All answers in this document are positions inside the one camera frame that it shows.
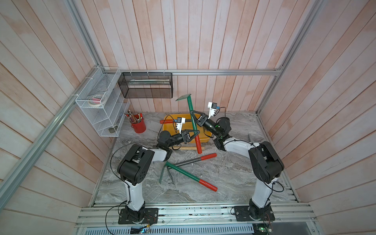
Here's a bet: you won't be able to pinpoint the yellow plastic storage box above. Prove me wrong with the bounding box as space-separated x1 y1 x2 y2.
162 114 212 143

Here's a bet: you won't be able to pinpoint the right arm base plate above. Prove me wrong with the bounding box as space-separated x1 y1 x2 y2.
234 204 275 222

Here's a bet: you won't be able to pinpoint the grey speckled hoe red grip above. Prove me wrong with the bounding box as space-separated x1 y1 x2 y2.
160 119 191 124

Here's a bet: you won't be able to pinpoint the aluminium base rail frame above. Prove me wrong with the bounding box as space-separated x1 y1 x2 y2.
73 202 323 235

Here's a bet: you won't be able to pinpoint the black mesh wall basket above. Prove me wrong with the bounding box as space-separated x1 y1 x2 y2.
117 72 173 99

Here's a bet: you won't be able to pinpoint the tape roll on shelf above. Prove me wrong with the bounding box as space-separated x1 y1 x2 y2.
88 93 107 107

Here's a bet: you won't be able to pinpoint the pens in red bucket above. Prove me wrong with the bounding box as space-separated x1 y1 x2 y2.
126 110 144 124

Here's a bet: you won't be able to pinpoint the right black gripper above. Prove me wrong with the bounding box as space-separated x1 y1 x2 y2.
191 112 221 140

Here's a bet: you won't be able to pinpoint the wooden handle pick hammer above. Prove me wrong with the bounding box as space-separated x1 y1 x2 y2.
171 146 205 151

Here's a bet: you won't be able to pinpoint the red metal pen bucket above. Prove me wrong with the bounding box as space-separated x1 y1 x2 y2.
131 119 146 134

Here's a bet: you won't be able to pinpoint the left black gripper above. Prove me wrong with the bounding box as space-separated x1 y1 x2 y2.
167 129 200 147

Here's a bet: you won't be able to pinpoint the white wire mesh shelf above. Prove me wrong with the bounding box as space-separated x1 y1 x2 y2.
75 67 129 137

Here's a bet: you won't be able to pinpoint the green hoe red grip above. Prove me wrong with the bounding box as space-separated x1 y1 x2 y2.
159 162 217 192
176 94 202 154

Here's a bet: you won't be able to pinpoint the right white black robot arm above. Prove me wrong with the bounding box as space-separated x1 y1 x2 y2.
190 110 285 221

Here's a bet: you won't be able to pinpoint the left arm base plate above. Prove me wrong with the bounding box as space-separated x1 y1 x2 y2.
118 207 159 225

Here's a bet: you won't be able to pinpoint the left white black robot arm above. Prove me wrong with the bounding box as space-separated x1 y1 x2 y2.
117 130 200 224

